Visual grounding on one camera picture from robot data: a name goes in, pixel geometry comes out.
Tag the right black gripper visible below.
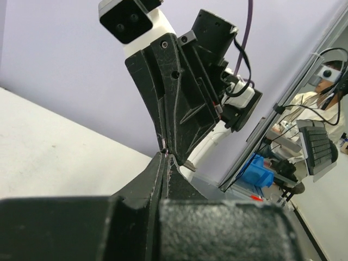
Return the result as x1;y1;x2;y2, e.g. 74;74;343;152
124;29;231;166

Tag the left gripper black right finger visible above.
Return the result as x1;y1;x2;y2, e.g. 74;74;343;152
159;153;327;261

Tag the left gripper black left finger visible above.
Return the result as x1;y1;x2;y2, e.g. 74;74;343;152
1;153;166;260

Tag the silver split keyring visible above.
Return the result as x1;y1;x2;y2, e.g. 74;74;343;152
161;138;169;154

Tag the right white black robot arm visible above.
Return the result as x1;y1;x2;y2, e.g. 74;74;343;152
125;9;262;171

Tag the red plastic block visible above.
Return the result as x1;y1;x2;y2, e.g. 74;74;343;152
250;195;264;202

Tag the blue plastic storage bin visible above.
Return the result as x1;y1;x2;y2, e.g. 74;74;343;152
241;154;274;188

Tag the person with headset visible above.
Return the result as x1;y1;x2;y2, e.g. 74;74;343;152
260;47;348;161

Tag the black computer keyboard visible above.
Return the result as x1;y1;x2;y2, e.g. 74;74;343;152
296;120;338;183

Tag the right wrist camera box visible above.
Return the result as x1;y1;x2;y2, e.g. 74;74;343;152
98;0;176;58

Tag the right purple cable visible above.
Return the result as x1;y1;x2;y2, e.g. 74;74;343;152
233;0;255;77

